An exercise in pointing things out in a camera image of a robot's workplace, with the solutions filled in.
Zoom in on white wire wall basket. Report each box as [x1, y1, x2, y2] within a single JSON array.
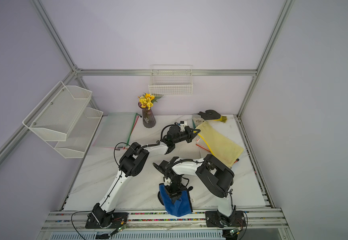
[[149, 65, 193, 97]]

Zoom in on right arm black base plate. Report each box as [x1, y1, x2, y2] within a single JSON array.
[[205, 211, 246, 228]]

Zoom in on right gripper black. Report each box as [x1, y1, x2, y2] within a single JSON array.
[[165, 175, 187, 204]]

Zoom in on black yellow work glove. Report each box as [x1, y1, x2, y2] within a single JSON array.
[[198, 110, 227, 123]]

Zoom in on yellow mesh document bag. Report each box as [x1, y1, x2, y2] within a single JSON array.
[[196, 122, 243, 169]]

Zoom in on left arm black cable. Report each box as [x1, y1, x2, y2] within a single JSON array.
[[113, 142, 131, 167]]

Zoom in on blue microfiber cleaning cloth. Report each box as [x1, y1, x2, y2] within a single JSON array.
[[158, 184, 192, 217]]

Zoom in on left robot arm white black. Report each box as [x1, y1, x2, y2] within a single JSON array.
[[88, 123, 201, 225]]

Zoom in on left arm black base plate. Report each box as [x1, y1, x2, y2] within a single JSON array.
[[85, 213, 129, 229]]

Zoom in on aluminium frame rail base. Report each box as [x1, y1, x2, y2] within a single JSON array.
[[37, 208, 294, 240]]

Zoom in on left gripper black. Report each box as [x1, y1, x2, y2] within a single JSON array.
[[173, 126, 201, 145]]

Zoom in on green white work glove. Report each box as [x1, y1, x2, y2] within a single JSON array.
[[192, 114, 205, 129]]

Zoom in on pink mesh document bag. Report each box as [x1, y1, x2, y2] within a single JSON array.
[[91, 113, 141, 148]]

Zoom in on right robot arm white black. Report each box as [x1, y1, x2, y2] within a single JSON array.
[[153, 154, 235, 218]]

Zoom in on yellow artificial flowers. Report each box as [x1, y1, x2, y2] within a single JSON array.
[[138, 93, 162, 110]]

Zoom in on white two-tier mesh shelf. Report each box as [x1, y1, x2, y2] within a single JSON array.
[[23, 82, 103, 159]]

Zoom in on dark purple glass vase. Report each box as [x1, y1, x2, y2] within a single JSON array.
[[138, 103, 156, 129]]

